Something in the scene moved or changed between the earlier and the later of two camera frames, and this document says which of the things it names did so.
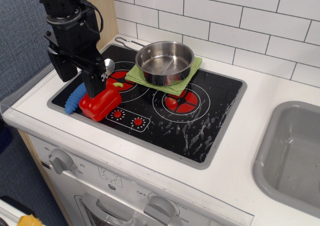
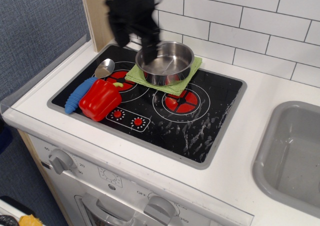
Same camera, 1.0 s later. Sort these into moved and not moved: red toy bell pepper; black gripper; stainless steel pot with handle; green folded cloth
Moved: black gripper
Not moved: red toy bell pepper; green folded cloth; stainless steel pot with handle
